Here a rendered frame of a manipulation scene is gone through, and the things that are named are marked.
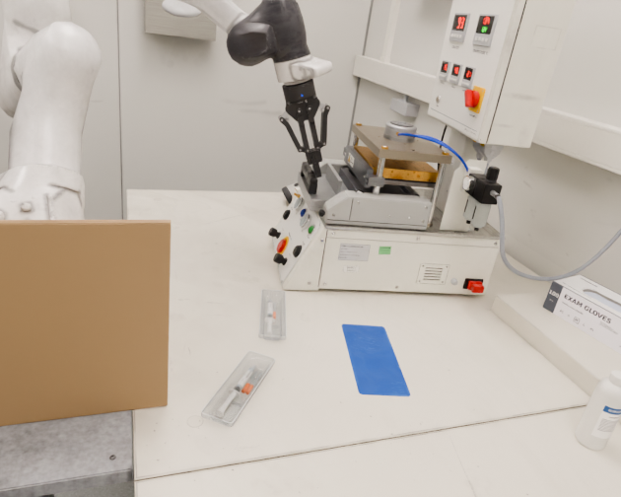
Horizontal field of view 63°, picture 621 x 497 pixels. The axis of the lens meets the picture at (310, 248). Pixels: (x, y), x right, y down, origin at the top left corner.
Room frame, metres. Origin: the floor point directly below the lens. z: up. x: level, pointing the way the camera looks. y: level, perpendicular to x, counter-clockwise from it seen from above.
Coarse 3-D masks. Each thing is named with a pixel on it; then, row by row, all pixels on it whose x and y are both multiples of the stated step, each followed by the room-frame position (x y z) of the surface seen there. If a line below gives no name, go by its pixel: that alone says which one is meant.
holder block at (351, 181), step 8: (344, 168) 1.36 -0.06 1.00; (344, 176) 1.31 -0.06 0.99; (352, 176) 1.30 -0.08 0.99; (352, 184) 1.22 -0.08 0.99; (360, 184) 1.28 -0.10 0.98; (384, 184) 1.26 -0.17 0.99; (392, 184) 1.32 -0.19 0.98; (384, 192) 1.19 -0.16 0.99; (392, 192) 1.20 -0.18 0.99; (400, 192) 1.21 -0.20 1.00; (408, 192) 1.24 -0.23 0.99; (416, 192) 1.23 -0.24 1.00
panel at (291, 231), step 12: (300, 192) 1.38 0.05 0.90; (288, 216) 1.34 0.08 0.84; (300, 216) 1.26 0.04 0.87; (312, 216) 1.18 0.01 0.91; (276, 228) 1.38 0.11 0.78; (288, 228) 1.29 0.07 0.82; (300, 228) 1.21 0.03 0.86; (276, 240) 1.31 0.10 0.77; (288, 240) 1.23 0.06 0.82; (300, 240) 1.16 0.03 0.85; (276, 252) 1.25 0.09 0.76; (288, 252) 1.18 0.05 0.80; (300, 252) 1.11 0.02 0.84; (288, 264) 1.13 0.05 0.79
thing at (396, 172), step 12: (372, 156) 1.28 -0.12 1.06; (372, 168) 1.19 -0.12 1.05; (384, 168) 1.18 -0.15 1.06; (396, 168) 1.20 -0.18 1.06; (408, 168) 1.21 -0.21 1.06; (420, 168) 1.23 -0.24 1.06; (432, 168) 1.25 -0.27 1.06; (384, 180) 1.18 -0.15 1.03; (396, 180) 1.19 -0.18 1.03; (408, 180) 1.20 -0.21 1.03; (420, 180) 1.20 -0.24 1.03; (432, 180) 1.21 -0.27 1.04
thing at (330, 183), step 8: (328, 168) 1.31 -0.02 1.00; (328, 176) 1.30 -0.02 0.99; (336, 176) 1.22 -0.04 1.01; (304, 184) 1.24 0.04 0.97; (320, 184) 1.26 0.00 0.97; (328, 184) 1.27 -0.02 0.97; (336, 184) 1.20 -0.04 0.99; (344, 184) 1.29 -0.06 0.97; (304, 192) 1.23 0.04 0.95; (320, 192) 1.20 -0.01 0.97; (328, 192) 1.21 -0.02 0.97; (336, 192) 1.19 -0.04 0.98; (312, 200) 1.14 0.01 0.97; (320, 200) 1.14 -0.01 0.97; (312, 208) 1.14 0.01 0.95; (320, 208) 1.14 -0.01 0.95
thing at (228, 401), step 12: (252, 360) 0.76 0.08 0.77; (264, 360) 0.77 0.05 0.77; (240, 372) 0.72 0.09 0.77; (252, 372) 0.73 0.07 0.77; (264, 372) 0.73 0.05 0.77; (228, 384) 0.69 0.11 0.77; (240, 384) 0.69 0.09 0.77; (252, 384) 0.70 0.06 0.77; (216, 396) 0.65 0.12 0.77; (228, 396) 0.66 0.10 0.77; (240, 396) 0.66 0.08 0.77; (204, 408) 0.62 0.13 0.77; (216, 408) 0.62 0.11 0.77; (228, 408) 0.63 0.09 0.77; (240, 408) 0.63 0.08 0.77; (228, 420) 0.60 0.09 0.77
